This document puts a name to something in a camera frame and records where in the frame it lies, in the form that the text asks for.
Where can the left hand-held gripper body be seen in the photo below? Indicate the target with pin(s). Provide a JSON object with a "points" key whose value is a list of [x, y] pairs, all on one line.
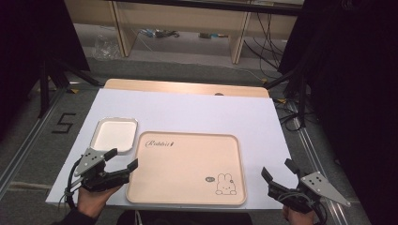
{"points": [[94, 175]]}

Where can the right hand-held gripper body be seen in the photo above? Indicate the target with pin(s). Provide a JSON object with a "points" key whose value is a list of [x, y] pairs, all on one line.
{"points": [[308, 192]]}

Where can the white square plate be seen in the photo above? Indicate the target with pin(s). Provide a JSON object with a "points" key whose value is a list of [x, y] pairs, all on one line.
{"points": [[114, 136]]}

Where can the beige rabbit print tray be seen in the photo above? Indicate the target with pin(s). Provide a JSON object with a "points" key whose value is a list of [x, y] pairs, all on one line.
{"points": [[184, 170]]}

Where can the person's left hand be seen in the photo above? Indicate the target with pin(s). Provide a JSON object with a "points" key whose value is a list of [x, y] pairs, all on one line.
{"points": [[94, 200]]}

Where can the person's right hand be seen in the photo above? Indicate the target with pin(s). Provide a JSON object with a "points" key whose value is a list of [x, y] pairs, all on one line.
{"points": [[297, 216]]}

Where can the black stand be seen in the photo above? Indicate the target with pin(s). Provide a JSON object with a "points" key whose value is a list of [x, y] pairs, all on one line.
{"points": [[50, 81], [297, 90]]}

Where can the white table mat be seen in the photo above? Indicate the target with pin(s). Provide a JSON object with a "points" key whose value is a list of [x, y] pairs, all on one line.
{"points": [[194, 109]]}

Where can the clear plastic bag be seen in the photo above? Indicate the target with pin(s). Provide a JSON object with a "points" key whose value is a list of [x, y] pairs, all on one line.
{"points": [[104, 47]]}

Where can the power strip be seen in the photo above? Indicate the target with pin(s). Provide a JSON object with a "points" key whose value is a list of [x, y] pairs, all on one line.
{"points": [[161, 33]]}

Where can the small device on floor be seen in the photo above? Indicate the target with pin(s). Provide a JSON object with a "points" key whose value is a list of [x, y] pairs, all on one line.
{"points": [[212, 35]]}

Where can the wooden desk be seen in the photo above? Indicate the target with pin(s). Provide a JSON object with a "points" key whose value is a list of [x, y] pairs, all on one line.
{"points": [[181, 18]]}

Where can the aluminium floor rail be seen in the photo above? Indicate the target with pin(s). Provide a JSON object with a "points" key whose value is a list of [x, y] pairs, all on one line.
{"points": [[22, 150], [319, 168]]}

